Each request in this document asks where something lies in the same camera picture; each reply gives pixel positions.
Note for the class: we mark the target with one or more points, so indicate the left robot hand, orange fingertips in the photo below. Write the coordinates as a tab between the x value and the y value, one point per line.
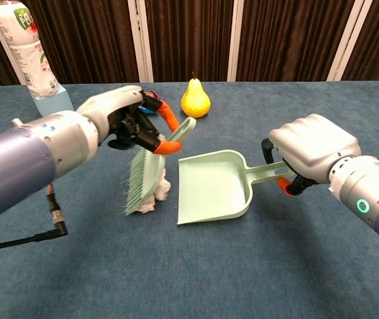
122	113

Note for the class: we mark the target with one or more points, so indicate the right robot hand, orange thumb tip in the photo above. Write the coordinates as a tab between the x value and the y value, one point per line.
315	146

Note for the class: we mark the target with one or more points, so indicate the mint green hand brush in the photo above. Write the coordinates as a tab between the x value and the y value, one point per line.
147	179

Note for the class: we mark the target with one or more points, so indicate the white tissue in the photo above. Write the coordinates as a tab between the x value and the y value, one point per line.
162	189

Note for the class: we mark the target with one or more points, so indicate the mint green dustpan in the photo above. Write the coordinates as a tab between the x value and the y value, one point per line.
215	189

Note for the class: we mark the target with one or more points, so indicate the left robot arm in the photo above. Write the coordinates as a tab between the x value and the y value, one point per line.
26	166

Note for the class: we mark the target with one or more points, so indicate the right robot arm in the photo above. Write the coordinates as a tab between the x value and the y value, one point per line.
368	196

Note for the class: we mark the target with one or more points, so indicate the blue snack bag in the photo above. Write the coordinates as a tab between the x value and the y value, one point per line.
148	110

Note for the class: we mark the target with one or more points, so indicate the light blue block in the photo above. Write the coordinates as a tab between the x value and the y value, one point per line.
54	104

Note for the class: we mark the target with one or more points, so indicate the yellow pear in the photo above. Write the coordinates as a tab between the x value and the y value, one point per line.
195	103

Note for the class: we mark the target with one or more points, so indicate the white drink bottle, yellow cap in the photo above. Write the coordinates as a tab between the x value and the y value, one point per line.
30	56

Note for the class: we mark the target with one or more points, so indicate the brown pleated white-framed folding screen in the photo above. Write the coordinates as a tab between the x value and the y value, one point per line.
275	36

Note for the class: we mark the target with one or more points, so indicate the blue felt table cover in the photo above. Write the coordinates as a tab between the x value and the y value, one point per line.
176	266

